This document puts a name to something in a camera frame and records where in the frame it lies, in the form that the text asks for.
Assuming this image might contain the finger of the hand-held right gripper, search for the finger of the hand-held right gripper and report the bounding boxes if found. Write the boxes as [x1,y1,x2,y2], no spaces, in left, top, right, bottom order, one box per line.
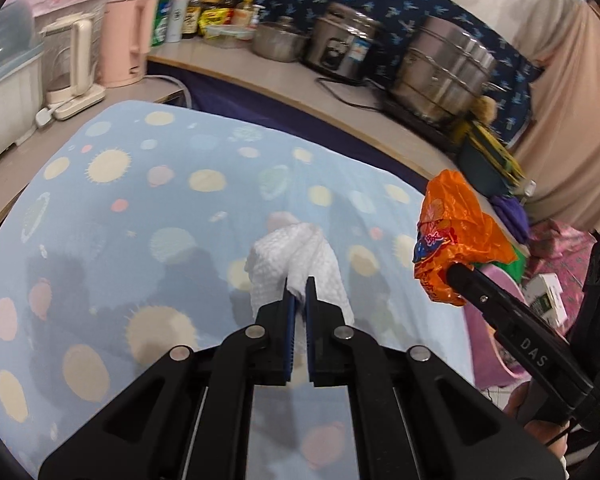
[445,262,528,335]

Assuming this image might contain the black induction cooker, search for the black induction cooker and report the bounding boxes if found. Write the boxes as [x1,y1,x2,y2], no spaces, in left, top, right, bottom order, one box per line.
[379,97,462,144]

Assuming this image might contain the orange liquid bottle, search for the orange liquid bottle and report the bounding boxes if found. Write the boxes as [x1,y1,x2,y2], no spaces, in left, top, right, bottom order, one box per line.
[232,0,261,31]

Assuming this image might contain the person's right hand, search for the person's right hand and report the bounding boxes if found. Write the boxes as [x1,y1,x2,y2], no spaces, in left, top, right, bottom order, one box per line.
[504,384,569,462]

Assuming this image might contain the large orange wrapper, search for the large orange wrapper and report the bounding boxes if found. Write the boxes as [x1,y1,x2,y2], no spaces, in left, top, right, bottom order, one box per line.
[412,169,519,307]

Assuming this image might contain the small green white carton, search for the small green white carton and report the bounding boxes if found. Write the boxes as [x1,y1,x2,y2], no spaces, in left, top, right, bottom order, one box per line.
[524,272,567,329]

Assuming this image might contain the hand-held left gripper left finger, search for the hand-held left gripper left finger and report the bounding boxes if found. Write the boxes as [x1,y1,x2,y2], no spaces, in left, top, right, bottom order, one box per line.
[39,277,297,480]

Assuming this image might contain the dark bottle white label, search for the dark bottle white label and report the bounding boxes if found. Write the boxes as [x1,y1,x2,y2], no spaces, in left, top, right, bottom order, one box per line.
[181,0,201,40]

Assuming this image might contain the black power cable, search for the black power cable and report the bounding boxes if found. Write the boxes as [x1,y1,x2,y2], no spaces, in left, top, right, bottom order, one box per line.
[315,76,397,112]

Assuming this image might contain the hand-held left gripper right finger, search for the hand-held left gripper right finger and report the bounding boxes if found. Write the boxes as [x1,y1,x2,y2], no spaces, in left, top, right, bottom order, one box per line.
[305,276,566,480]

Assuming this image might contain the beige curtain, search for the beige curtain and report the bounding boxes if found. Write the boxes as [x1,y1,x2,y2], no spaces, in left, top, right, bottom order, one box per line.
[504,0,600,234]

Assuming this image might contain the yellow loofah sponge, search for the yellow loofah sponge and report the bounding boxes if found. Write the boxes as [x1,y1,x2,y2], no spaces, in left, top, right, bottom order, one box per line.
[472,95,499,124]

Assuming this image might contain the steel rice cooker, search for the steel rice cooker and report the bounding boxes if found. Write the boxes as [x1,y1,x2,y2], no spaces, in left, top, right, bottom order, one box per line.
[300,2,384,86]

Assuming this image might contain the purple cloth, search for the purple cloth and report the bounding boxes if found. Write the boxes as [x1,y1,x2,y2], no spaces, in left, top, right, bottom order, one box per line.
[490,193,531,244]

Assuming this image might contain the white glass electric kettle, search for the white glass electric kettle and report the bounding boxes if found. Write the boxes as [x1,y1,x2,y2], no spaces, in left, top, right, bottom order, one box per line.
[40,14,106,121]

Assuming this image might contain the dark green basin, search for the dark green basin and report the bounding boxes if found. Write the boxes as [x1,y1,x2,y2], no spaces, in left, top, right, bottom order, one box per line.
[456,129,527,197]

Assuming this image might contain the white blue canister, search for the white blue canister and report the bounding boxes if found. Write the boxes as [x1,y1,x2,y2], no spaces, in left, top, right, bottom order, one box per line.
[166,0,187,44]

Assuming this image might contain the white dish rack with cover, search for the white dish rack with cover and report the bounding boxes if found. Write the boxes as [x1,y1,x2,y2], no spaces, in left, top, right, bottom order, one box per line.
[0,0,47,177]

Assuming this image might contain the clear plastic food container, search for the clear plastic food container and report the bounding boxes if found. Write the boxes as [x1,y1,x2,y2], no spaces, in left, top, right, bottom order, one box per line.
[202,25,257,44]

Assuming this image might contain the pink electric kettle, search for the pink electric kettle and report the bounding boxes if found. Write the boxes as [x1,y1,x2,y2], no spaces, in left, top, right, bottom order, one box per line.
[102,0,159,87]

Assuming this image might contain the yellow snack packet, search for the yellow snack packet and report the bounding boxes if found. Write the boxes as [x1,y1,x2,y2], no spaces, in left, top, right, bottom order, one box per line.
[200,7,234,29]

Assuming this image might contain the green plastic item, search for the green plastic item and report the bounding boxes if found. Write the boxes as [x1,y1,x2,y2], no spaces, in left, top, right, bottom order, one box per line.
[509,244,529,284]

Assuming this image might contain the white power cable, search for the white power cable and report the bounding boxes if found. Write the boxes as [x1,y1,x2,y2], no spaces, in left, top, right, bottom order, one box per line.
[145,74,191,109]

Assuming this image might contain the white embossed paper towel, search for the white embossed paper towel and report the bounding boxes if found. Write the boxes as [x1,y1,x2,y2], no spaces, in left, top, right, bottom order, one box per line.
[245,223,356,329]

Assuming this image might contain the steel pot with glass lid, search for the steel pot with glass lid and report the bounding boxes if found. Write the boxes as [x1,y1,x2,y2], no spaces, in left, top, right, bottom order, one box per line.
[251,16,309,64]

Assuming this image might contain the steel steamer pot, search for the steel steamer pot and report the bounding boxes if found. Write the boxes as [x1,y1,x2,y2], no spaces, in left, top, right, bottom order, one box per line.
[390,15,499,126]

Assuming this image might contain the green label bottle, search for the green label bottle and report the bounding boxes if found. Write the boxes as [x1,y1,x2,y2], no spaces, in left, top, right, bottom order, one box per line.
[150,0,174,49]

